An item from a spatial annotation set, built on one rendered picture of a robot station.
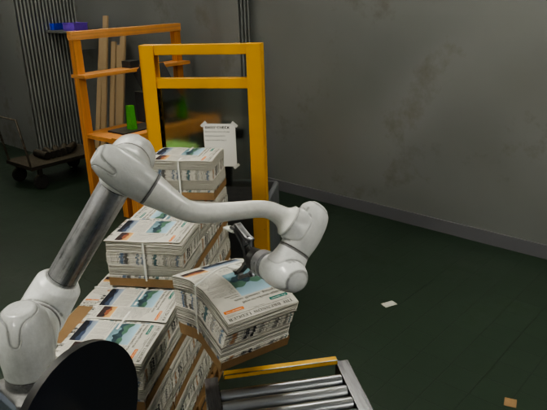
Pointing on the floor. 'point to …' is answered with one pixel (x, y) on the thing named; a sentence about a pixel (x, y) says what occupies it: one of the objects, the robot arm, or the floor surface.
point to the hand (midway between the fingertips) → (229, 246)
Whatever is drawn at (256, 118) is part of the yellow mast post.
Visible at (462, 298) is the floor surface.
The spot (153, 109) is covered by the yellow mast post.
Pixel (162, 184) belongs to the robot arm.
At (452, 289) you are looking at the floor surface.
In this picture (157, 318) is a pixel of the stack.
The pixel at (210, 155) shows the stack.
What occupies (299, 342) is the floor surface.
